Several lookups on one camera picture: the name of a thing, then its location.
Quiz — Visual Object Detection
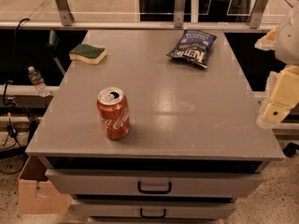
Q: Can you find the green yellow sponge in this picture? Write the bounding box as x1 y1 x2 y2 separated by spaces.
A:
69 44 107 64

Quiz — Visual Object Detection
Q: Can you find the grey middle drawer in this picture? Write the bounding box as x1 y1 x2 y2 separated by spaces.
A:
72 200 235 219

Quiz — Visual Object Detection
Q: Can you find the black caster wheel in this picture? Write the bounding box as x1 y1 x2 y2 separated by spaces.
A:
283 143 299 157

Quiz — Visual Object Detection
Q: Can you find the grey drawer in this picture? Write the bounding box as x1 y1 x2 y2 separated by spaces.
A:
46 169 263 198
72 200 235 219

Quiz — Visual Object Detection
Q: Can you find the middle metal bracket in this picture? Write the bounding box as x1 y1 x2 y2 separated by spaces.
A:
174 0 186 28

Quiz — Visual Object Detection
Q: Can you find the right metal bracket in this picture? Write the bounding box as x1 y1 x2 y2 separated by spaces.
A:
247 0 269 29

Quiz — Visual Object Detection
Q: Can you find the black cable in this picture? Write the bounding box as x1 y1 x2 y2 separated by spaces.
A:
2 17 31 107

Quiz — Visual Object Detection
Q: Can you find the blue chip bag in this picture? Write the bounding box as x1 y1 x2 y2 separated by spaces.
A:
167 29 217 68

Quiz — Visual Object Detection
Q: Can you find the red coke can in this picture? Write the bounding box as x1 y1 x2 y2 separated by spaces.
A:
96 87 130 140

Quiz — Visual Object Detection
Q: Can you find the clear plastic water bottle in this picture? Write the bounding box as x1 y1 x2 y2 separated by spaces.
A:
28 66 50 97

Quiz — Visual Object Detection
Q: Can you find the metal bracket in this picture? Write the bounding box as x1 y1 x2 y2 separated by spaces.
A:
174 0 186 28
55 0 75 26
247 0 269 29

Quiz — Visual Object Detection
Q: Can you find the grey top drawer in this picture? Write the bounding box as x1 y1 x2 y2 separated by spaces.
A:
46 169 263 198

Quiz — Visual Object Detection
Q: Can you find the left metal bracket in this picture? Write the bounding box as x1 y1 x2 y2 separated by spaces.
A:
55 0 75 26

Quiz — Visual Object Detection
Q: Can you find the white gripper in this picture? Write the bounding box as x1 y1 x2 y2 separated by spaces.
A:
254 4 299 129

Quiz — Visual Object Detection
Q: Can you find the black top drawer handle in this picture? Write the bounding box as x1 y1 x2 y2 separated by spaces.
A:
137 181 172 195

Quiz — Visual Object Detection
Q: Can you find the cardboard box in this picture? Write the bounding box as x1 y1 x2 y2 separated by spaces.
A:
18 157 72 215

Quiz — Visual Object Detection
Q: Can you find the black middle drawer handle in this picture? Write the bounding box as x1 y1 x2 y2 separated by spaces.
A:
139 208 166 218

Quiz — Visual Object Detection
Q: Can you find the black drawer handle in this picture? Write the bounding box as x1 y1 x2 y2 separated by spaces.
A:
137 181 172 195
139 208 166 218

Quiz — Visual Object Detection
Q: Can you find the green handled tool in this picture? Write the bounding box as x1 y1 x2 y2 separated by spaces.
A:
46 29 65 75

